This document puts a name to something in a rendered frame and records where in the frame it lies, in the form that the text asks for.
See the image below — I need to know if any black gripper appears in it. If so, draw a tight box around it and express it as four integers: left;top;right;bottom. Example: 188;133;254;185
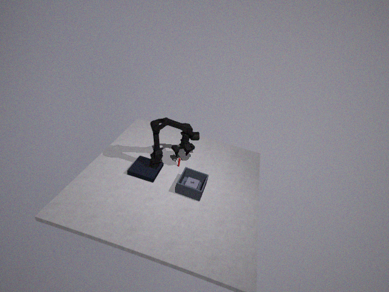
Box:
171;139;195;157

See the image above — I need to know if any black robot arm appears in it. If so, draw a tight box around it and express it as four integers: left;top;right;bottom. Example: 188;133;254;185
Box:
149;117;199;169

